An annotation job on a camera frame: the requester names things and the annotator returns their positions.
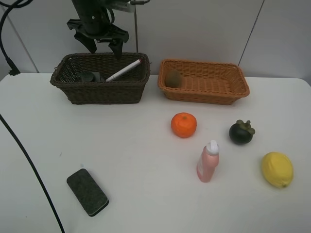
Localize pink lotion bottle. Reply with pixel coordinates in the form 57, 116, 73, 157
197, 140, 219, 183

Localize black square bottle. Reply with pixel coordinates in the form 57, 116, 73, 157
77, 72, 105, 83

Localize dark brown wicker basket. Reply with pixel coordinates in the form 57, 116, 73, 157
50, 52, 150, 105

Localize brown kiwi fruit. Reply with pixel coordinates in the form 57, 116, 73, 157
165, 70, 182, 88

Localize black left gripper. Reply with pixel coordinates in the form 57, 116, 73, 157
67, 14, 129, 60

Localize orange mandarin fruit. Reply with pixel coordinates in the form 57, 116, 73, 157
171, 112, 197, 138

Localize yellow lemon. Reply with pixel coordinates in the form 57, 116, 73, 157
261, 152, 294, 188

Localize grey felt whiteboard eraser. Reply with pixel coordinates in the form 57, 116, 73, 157
67, 168, 109, 217

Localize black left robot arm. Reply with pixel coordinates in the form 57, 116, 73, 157
67, 0, 136, 59

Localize white red-capped marker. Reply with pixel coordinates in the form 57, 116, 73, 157
105, 59, 141, 82

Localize orange wicker basket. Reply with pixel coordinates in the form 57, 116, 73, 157
157, 59, 250, 105

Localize dark purple mangosteen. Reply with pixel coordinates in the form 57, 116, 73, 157
229, 119, 256, 145

